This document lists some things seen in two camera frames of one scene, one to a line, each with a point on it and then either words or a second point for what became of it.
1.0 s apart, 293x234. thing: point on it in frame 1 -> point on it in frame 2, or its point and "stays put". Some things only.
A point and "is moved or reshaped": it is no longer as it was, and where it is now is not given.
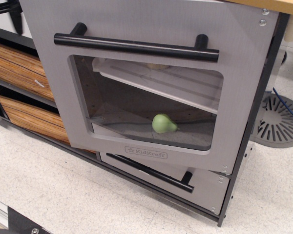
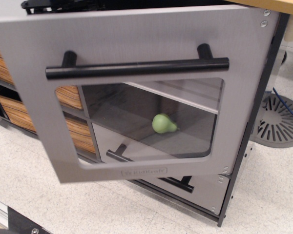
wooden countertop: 291,7 stays put
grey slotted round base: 277,126 stays put
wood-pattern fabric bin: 34,118 -> 79,129
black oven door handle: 77,37 -> 69,68
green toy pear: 162,124 stays put
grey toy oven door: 243,34 is moved or reshaped
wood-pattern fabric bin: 20,67 -> 0,67
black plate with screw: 20,224 stays put
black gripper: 13,7 -> 34,7
